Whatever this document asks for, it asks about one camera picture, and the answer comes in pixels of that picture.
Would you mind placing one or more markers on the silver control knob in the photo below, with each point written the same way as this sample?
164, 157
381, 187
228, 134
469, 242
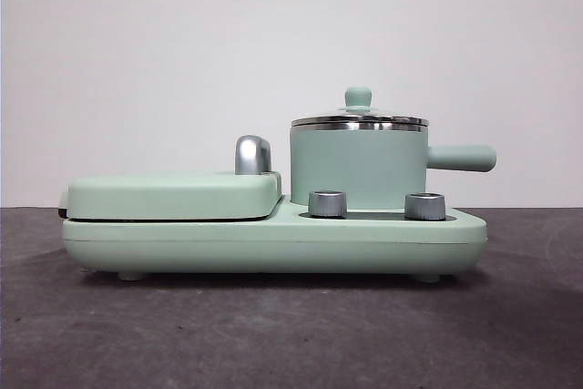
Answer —
424, 206
327, 203

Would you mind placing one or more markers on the mint green breakfast maker base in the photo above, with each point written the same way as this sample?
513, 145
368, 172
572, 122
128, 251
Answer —
273, 243

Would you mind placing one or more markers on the glass lid with green knob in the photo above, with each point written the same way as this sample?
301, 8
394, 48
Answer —
358, 97

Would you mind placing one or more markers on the mint green sandwich press cover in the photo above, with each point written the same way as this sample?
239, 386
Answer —
159, 195

